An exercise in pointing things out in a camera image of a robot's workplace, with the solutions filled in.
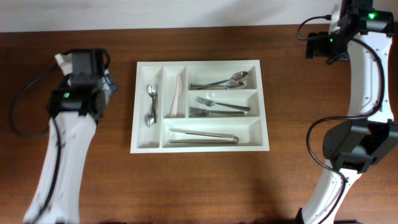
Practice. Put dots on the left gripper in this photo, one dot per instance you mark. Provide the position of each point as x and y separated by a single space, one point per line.
112 86

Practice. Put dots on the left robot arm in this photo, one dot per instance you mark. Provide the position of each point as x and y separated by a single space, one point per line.
75 108

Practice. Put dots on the metal kitchen tongs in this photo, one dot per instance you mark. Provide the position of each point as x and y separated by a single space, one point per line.
214 138

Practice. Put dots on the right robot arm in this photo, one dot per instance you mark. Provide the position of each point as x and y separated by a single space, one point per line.
361 35

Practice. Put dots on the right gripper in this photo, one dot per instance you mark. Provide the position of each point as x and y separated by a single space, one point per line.
311 45

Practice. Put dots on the small dark teaspoon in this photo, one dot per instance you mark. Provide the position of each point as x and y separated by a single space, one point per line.
147 121

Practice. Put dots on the steel tablespoon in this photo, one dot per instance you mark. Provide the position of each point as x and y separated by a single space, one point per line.
237 77
228 86

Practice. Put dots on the small shiny teaspoon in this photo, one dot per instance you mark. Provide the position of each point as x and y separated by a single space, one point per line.
152 92

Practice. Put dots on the steel fork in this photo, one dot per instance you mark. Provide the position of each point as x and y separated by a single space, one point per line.
203 112
208 102

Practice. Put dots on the white plastic knife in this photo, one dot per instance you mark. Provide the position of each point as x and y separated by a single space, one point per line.
178 90

